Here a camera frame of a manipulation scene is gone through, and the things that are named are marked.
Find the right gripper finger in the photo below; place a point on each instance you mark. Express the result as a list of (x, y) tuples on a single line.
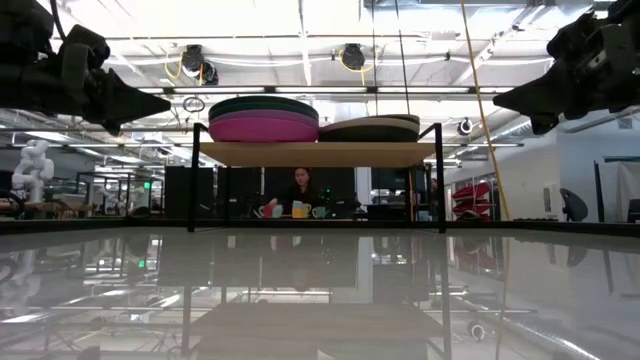
[(540, 97)]

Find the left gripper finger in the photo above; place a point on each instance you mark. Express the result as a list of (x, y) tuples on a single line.
[(130, 105)]

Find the teal green round plate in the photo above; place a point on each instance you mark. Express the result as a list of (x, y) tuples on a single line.
[(262, 107)]

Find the purple round plate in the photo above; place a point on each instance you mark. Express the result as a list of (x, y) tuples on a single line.
[(262, 115)]

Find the magenta round plate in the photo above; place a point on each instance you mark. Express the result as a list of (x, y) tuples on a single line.
[(262, 132)]

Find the beige round plate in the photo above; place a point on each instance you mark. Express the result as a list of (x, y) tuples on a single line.
[(370, 123)]

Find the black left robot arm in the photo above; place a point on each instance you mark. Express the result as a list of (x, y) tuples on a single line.
[(25, 75)]

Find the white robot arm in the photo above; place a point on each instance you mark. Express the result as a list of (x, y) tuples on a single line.
[(32, 170)]

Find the small round black reel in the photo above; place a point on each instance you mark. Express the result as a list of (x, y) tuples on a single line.
[(465, 126)]

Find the black cabinet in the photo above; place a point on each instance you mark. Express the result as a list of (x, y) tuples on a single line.
[(177, 192)]

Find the black office chair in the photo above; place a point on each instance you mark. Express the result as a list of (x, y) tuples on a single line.
[(574, 205)]

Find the wooden workbench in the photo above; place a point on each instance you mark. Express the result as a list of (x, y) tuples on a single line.
[(50, 206)]

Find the red mug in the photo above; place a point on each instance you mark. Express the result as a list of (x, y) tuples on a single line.
[(267, 211)]

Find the small teal mug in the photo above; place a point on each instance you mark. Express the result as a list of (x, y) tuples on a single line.
[(278, 212)]

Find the ceiling light strip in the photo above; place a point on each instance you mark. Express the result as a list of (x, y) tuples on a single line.
[(320, 90)]

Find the person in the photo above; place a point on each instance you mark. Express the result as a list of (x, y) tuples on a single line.
[(300, 192)]

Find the yellow mug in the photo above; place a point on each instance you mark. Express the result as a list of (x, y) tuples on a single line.
[(300, 212)]

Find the grey green mug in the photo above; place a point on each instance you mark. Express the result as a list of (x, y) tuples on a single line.
[(319, 213)]

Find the white glossy table sheet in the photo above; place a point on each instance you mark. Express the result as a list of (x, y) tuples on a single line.
[(320, 280)]

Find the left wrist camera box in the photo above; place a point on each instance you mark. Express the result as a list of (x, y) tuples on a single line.
[(85, 50)]

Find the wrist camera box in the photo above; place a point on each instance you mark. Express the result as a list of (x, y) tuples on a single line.
[(85, 50), (570, 37)]

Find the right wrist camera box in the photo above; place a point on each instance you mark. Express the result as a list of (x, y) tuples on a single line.
[(570, 37)]

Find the white wall dispenser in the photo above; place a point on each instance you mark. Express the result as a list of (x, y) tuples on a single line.
[(549, 200)]

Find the black aluminium rig frame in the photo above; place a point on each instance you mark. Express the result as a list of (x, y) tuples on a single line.
[(550, 226)]

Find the wooden shelf with black frame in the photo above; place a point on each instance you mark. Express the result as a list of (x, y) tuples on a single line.
[(320, 154)]

